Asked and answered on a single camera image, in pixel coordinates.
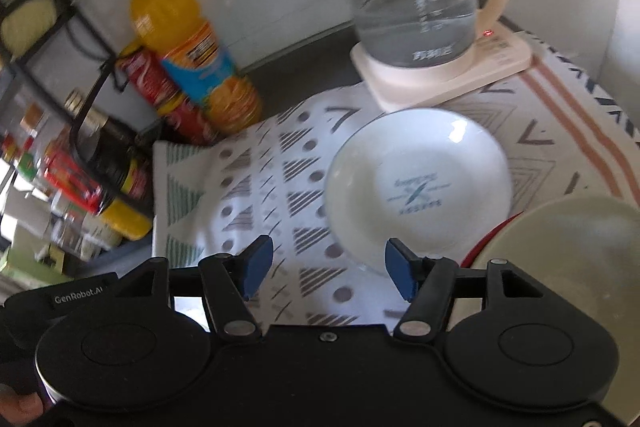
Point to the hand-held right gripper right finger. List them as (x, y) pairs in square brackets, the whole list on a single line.
[(398, 269)]

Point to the cream ceramic bowl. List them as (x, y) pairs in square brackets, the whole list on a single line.
[(565, 247)]

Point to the patterned fringed tablecloth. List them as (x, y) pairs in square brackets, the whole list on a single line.
[(280, 187)]

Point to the large soy sauce bottle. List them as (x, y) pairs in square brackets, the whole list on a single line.
[(107, 152)]

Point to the orange juice bottle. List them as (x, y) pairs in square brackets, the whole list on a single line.
[(195, 52)]

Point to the green cardboard box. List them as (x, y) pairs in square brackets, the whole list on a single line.
[(25, 264)]

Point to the person's left hand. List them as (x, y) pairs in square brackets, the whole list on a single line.
[(20, 409)]

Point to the red label sauce bottle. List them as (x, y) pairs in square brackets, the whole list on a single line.
[(70, 179)]

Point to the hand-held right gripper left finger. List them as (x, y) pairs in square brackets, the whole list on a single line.
[(257, 264)]

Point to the small white plate cross print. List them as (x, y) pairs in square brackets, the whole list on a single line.
[(415, 167)]

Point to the cream kettle base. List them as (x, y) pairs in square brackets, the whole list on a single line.
[(450, 79)]

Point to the black metal shelf rack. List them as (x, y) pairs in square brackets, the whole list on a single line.
[(100, 44)]

